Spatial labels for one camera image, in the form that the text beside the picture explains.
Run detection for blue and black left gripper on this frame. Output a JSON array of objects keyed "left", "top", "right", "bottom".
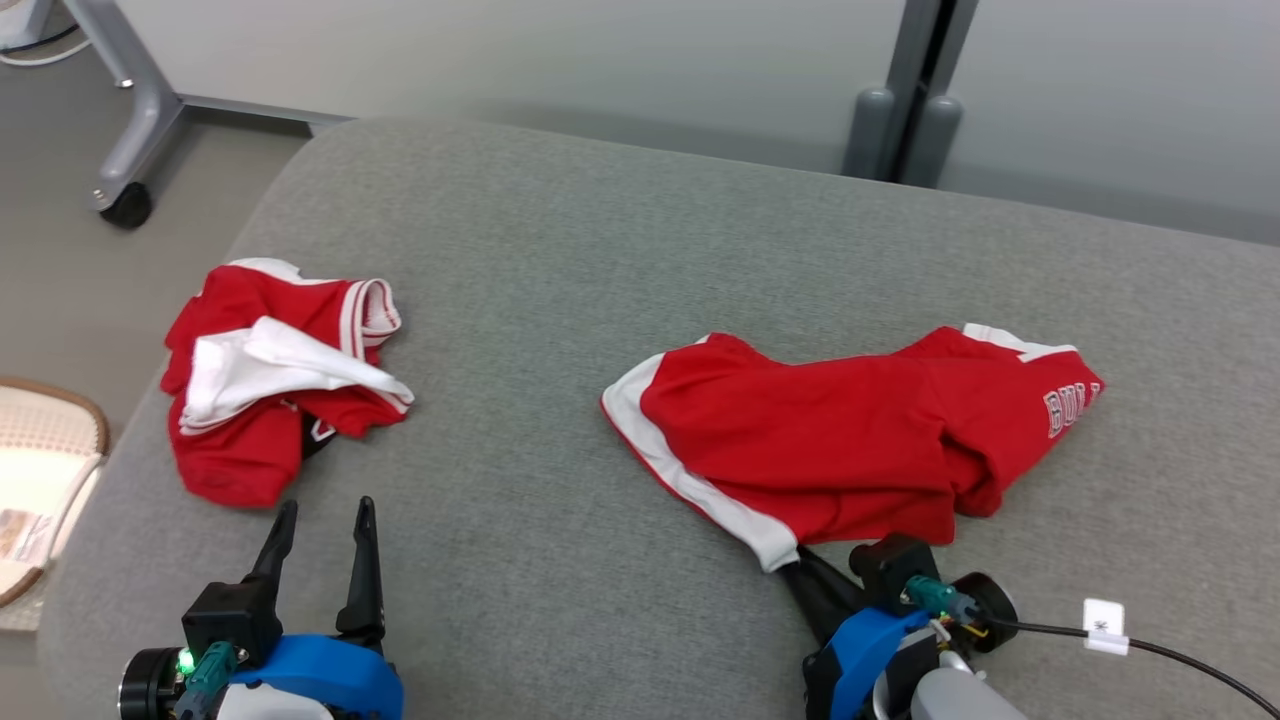
[{"left": 118, "top": 496, "right": 406, "bottom": 720}]

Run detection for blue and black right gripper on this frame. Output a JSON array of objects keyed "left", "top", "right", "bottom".
[{"left": 778, "top": 547, "right": 1019, "bottom": 720}]

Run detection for red jersey with white trim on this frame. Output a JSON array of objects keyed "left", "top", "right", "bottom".
[{"left": 160, "top": 258, "right": 416, "bottom": 509}]

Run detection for red shorts with white stripe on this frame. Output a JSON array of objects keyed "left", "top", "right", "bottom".
[{"left": 600, "top": 323, "right": 1106, "bottom": 573}]

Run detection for woven rim laundry basket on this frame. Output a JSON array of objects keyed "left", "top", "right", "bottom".
[{"left": 0, "top": 377, "right": 111, "bottom": 633}]

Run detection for black caster wheel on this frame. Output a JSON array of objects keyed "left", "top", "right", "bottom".
[{"left": 99, "top": 181, "right": 154, "bottom": 230}]

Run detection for left black cable teal plug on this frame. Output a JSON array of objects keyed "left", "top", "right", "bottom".
[{"left": 175, "top": 642, "right": 241, "bottom": 720}]

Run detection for black cable teal plug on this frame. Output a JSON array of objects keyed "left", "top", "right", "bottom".
[
  {"left": 903, "top": 574, "right": 1280, "bottom": 719},
  {"left": 175, "top": 642, "right": 241, "bottom": 720}
]

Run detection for white cable label tag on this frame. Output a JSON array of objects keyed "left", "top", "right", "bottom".
[{"left": 1083, "top": 598, "right": 1130, "bottom": 657}]

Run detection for right black cable teal plug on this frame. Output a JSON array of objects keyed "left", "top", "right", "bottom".
[{"left": 903, "top": 574, "right": 1280, "bottom": 719}]

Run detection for grey cylindrical post foot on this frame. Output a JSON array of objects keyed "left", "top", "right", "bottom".
[
  {"left": 903, "top": 94, "right": 964, "bottom": 190},
  {"left": 842, "top": 87, "right": 897, "bottom": 182}
]

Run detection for grey metal table leg frame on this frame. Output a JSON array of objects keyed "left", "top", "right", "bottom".
[{"left": 62, "top": 0, "right": 353, "bottom": 213}]

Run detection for dark partition post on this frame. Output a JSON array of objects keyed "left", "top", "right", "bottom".
[{"left": 884, "top": 0, "right": 983, "bottom": 187}]

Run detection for white floor cable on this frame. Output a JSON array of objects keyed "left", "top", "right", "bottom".
[{"left": 0, "top": 38, "right": 94, "bottom": 69}]

